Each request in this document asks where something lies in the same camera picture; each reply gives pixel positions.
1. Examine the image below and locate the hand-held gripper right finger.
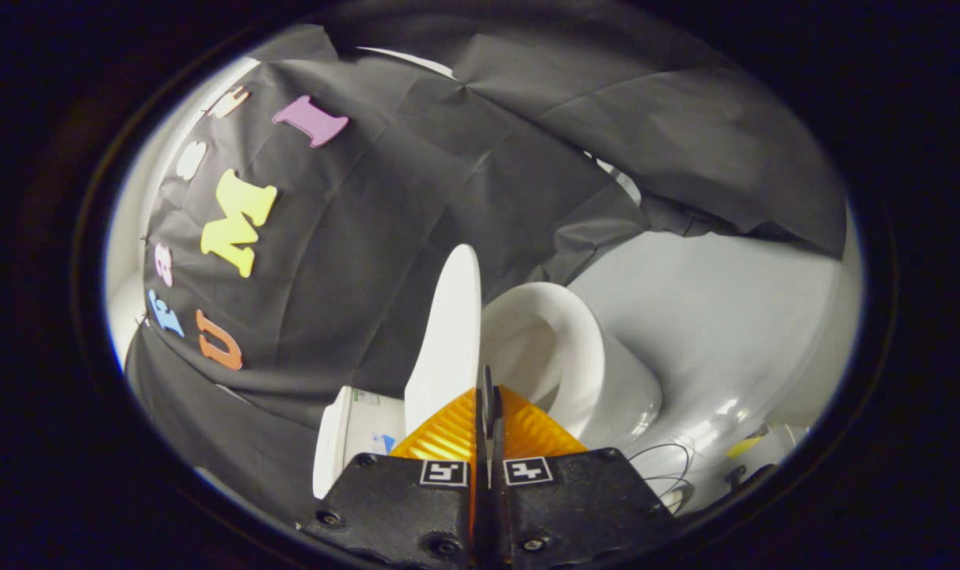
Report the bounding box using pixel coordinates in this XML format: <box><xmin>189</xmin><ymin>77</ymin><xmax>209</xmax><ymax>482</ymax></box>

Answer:
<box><xmin>490</xmin><ymin>386</ymin><xmax>676</xmax><ymax>570</ymax></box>

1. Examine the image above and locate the yellow tape strip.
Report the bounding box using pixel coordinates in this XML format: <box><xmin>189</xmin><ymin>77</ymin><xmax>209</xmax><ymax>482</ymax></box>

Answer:
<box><xmin>725</xmin><ymin>433</ymin><xmax>768</xmax><ymax>461</ymax></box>

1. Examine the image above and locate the thin black cable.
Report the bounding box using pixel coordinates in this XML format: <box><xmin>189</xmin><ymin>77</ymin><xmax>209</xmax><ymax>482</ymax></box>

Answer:
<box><xmin>629</xmin><ymin>443</ymin><xmax>696</xmax><ymax>509</ymax></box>

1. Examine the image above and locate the black backdrop cloth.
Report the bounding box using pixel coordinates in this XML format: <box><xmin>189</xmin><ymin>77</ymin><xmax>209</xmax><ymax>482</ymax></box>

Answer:
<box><xmin>124</xmin><ymin>4</ymin><xmax>849</xmax><ymax>525</ymax></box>

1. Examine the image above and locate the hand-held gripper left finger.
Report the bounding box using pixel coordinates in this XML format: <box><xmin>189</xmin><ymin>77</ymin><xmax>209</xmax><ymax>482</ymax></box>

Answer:
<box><xmin>301</xmin><ymin>366</ymin><xmax>491</xmax><ymax>569</ymax></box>

